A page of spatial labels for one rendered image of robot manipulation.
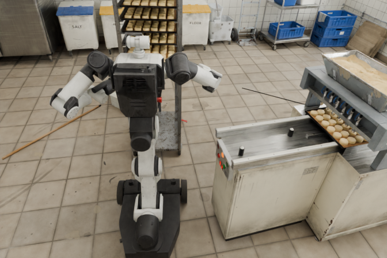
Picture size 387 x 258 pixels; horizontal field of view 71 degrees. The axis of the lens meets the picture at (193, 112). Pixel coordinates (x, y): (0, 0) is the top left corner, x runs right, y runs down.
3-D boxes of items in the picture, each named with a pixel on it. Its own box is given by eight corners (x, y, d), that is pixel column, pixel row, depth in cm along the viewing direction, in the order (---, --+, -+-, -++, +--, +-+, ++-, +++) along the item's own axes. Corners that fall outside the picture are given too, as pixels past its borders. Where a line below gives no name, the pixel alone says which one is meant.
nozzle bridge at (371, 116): (328, 101, 222) (343, 63, 202) (404, 164, 166) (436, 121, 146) (292, 105, 214) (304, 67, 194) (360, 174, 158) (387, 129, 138)
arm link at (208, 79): (228, 78, 162) (201, 64, 148) (217, 97, 165) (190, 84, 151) (217, 72, 171) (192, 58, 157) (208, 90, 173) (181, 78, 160)
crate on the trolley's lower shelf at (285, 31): (291, 30, 557) (293, 21, 545) (302, 37, 528) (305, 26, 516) (267, 32, 541) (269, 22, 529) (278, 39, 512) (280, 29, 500)
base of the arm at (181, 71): (194, 82, 147) (188, 69, 138) (171, 89, 149) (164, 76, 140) (190, 63, 155) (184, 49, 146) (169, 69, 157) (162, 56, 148)
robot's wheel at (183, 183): (186, 196, 246) (187, 208, 226) (181, 196, 246) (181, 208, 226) (186, 175, 242) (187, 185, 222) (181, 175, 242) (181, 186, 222)
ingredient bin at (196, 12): (179, 52, 493) (179, 8, 448) (175, 39, 543) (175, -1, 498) (208, 51, 500) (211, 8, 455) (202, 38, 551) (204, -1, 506)
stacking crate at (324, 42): (334, 39, 577) (338, 30, 565) (345, 46, 545) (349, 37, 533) (308, 40, 568) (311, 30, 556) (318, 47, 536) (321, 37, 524)
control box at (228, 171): (219, 153, 188) (222, 138, 180) (232, 180, 169) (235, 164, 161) (215, 154, 187) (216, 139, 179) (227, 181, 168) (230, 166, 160)
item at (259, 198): (281, 192, 249) (310, 113, 196) (303, 226, 223) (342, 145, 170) (209, 208, 233) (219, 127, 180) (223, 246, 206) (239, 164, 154)
